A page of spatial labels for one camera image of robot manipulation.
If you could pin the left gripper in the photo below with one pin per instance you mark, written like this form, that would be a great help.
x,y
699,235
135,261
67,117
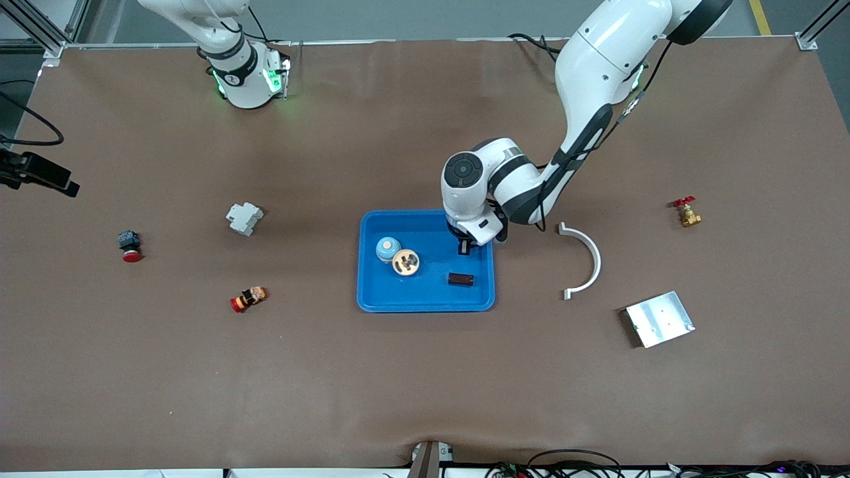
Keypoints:
x,y
459,234

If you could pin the brown electrolytic capacitor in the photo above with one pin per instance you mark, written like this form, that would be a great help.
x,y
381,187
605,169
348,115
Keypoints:
x,y
461,279

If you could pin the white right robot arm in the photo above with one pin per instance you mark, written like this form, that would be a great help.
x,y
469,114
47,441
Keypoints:
x,y
242,73

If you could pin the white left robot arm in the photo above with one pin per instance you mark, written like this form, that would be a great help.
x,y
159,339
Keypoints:
x,y
597,60

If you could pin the blue plastic tray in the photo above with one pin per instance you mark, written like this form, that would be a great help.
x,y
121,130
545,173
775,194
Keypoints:
x,y
425,292

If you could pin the red emergency stop button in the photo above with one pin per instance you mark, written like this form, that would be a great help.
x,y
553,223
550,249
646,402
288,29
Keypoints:
x,y
130,245

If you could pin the brown table cover mat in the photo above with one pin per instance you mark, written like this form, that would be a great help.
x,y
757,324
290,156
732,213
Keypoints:
x,y
425,385

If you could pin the white circuit breaker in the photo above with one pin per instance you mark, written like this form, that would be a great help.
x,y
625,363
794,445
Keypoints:
x,y
244,218

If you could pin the silver metal plate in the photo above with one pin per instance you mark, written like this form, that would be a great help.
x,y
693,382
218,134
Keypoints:
x,y
659,320

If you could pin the red yellow push button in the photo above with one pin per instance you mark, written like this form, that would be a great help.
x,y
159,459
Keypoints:
x,y
248,299

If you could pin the white curved bracket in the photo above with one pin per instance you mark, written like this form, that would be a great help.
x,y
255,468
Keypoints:
x,y
595,255

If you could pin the aluminium frame profile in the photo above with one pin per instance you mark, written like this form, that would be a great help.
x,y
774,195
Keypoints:
x,y
56,46
809,44

